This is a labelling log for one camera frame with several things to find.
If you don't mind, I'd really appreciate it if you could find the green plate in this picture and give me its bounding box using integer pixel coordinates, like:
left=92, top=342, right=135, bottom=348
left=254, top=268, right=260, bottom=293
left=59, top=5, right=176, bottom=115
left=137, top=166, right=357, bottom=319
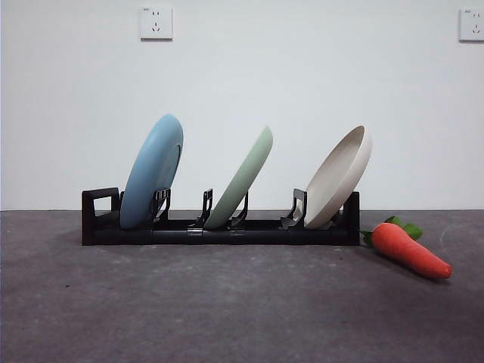
left=203, top=125, right=275, bottom=230

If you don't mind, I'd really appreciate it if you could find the orange toy carrot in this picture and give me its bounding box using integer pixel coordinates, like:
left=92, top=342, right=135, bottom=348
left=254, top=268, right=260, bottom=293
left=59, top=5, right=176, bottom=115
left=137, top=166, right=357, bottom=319
left=358, top=216, right=454, bottom=281

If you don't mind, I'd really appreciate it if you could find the black plate rack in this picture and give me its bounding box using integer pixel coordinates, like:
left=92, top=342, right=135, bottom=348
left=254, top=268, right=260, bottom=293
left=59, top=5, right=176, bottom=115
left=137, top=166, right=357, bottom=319
left=81, top=187, right=361, bottom=247

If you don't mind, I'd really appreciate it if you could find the beige plate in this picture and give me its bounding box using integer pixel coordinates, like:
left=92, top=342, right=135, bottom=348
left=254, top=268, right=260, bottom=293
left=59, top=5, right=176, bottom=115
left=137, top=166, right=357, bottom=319
left=303, top=125, right=374, bottom=230

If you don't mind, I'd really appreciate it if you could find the blue plate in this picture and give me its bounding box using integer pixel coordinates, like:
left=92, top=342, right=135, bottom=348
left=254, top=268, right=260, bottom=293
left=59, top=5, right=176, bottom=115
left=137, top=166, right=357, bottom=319
left=119, top=114, right=185, bottom=231

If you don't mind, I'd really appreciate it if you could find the white wall socket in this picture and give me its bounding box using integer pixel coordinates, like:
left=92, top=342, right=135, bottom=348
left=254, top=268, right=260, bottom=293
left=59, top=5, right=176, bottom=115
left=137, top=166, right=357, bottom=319
left=138, top=5, right=174, bottom=41
left=458, top=8, right=484, bottom=42

